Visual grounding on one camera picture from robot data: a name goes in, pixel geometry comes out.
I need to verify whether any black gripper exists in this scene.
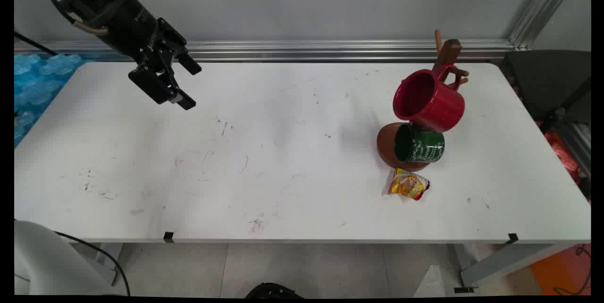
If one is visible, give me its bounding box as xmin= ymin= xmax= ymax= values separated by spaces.
xmin=65 ymin=0 xmax=203 ymax=111

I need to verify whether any red ceramic mug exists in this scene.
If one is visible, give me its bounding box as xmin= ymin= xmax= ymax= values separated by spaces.
xmin=393 ymin=64 xmax=466 ymax=134

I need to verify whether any grey table leg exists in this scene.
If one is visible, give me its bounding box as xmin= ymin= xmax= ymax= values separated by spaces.
xmin=454 ymin=243 xmax=577 ymax=294
xmin=70 ymin=243 xmax=124 ymax=287

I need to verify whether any brown wooden mug tree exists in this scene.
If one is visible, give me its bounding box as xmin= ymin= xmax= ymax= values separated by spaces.
xmin=376 ymin=29 xmax=470 ymax=173

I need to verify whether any black object on floor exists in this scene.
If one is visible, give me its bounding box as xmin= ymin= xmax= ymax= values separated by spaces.
xmin=245 ymin=282 xmax=305 ymax=299

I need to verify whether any yellow red snack packet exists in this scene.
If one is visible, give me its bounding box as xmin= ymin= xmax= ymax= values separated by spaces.
xmin=388 ymin=168 xmax=430 ymax=201

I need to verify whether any green mug with white script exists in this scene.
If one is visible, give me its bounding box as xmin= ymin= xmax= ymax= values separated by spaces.
xmin=394 ymin=123 xmax=445 ymax=163

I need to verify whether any black chair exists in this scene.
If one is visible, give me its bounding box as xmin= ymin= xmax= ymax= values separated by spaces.
xmin=499 ymin=50 xmax=591 ymax=133

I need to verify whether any red plastic bag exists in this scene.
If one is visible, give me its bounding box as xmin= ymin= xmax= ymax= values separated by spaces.
xmin=542 ymin=128 xmax=584 ymax=186

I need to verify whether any orange floor mat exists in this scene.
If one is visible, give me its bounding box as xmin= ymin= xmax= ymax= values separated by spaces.
xmin=530 ymin=244 xmax=591 ymax=297

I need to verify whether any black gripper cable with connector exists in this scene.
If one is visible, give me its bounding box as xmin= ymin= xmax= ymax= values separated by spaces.
xmin=39 ymin=0 xmax=109 ymax=36

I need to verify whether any thin black wall cable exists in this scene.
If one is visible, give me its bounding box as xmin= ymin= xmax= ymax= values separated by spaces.
xmin=14 ymin=32 xmax=59 ymax=57

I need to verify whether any horizontal aluminium rail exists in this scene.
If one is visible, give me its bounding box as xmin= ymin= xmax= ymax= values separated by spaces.
xmin=14 ymin=40 xmax=515 ymax=63

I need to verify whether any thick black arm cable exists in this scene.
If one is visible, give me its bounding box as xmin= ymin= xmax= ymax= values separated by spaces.
xmin=53 ymin=231 xmax=131 ymax=297

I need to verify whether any slanted aluminium post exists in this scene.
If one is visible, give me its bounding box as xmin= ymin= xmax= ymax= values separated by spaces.
xmin=507 ymin=0 xmax=584 ymax=51

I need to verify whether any aluminium side frame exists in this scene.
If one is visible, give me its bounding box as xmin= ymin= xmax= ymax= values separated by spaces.
xmin=556 ymin=121 xmax=591 ymax=177

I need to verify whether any thin black floor cable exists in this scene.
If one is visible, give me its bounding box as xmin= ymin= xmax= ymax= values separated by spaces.
xmin=552 ymin=244 xmax=591 ymax=296

